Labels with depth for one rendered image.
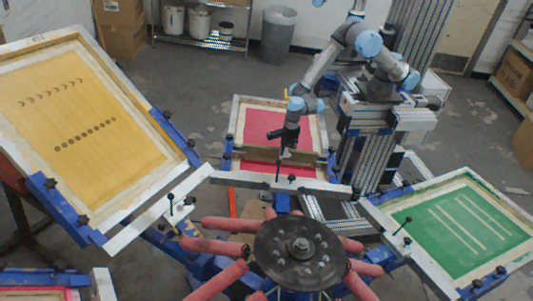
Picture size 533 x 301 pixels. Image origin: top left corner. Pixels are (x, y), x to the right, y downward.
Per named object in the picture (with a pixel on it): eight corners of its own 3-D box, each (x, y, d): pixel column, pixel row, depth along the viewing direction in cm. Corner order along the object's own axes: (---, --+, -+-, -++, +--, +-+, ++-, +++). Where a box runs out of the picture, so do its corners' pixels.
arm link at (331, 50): (342, 9, 189) (282, 90, 204) (355, 17, 181) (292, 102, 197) (355, 19, 196) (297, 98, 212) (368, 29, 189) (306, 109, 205)
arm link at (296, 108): (308, 102, 186) (293, 104, 183) (304, 121, 193) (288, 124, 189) (301, 93, 192) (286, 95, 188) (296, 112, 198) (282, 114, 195)
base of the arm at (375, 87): (384, 84, 238) (389, 69, 232) (396, 97, 226) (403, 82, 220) (362, 84, 233) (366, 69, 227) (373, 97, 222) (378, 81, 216)
